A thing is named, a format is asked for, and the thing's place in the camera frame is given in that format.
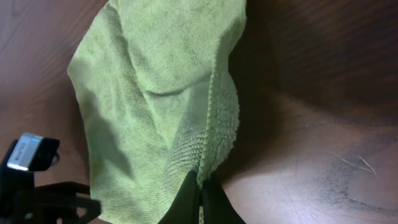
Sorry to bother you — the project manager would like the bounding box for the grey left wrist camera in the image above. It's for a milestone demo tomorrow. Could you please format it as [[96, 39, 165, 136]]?
[[6, 133, 60, 172]]

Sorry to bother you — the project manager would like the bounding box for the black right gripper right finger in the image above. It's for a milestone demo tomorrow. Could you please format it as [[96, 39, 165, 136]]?
[[201, 174, 246, 224]]

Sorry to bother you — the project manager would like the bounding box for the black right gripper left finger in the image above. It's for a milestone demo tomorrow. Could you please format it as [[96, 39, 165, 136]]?
[[159, 170, 200, 224]]

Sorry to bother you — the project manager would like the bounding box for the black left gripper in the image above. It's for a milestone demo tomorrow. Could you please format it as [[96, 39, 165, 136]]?
[[1, 139, 101, 224]]

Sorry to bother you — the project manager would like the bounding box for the light green cloth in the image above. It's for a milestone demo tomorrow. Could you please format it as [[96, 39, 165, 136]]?
[[67, 0, 246, 223]]

